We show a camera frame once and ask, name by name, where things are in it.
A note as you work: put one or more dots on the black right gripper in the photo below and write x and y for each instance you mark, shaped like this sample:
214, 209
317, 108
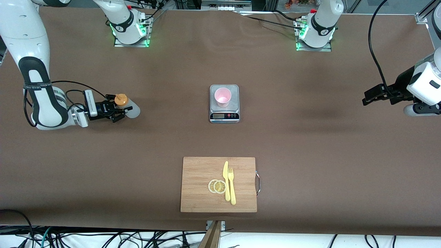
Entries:
102, 109

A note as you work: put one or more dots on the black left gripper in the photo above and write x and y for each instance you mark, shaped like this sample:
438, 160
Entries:
399, 83

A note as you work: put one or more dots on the clear squeeze bottle orange cap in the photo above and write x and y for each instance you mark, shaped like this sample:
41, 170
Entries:
134, 110

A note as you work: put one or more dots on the pink plastic cup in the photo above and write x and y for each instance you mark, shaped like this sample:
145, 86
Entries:
223, 96

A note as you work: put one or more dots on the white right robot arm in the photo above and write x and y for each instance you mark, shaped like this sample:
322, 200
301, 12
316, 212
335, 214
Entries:
31, 34

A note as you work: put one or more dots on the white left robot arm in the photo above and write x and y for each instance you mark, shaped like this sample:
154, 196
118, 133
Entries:
429, 82

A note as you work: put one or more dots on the silver digital kitchen scale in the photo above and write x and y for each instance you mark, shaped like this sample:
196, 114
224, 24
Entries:
235, 111

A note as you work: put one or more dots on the dried lemon slice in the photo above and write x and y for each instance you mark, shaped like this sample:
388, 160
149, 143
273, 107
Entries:
211, 186
219, 187

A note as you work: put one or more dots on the orange background objects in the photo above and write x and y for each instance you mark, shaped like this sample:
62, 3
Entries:
296, 2

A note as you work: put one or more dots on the yellow plastic knife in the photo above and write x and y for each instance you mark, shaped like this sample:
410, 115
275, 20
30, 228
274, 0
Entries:
225, 172

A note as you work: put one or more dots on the yellow plastic fork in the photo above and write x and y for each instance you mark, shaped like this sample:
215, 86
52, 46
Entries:
233, 193

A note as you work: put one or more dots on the grey power strip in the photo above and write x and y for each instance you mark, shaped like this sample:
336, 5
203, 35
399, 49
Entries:
225, 4

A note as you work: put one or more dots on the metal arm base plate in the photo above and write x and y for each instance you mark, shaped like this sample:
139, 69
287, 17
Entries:
132, 44
313, 49

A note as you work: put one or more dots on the aluminium frame extrusion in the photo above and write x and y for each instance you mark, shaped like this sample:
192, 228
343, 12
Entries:
425, 12

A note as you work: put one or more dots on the small metal bracket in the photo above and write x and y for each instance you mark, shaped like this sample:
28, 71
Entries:
223, 225

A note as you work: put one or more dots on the wooden post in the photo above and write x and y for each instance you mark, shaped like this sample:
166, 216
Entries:
212, 237

